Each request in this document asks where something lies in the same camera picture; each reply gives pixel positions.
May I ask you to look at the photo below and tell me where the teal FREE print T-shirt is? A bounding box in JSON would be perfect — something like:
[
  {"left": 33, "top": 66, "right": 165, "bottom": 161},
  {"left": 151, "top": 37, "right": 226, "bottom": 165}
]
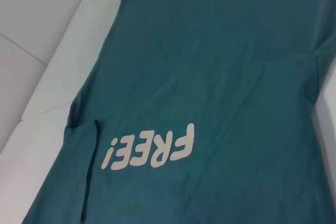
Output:
[{"left": 19, "top": 0, "right": 336, "bottom": 224}]

